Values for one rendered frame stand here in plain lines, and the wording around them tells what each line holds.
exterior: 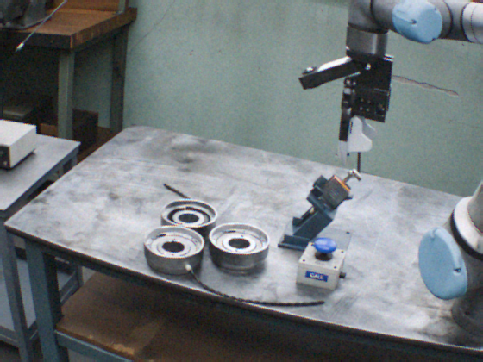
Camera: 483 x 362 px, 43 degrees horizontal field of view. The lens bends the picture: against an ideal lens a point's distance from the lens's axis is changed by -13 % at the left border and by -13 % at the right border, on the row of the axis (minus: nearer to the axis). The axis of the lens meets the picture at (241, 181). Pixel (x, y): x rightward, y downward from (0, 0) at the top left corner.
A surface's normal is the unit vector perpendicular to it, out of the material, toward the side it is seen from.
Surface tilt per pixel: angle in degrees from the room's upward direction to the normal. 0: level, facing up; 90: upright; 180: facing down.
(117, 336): 0
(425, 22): 90
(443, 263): 97
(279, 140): 90
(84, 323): 0
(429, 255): 97
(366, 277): 0
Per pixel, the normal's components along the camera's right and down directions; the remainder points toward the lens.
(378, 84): -0.31, 0.40
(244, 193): 0.08, -0.90
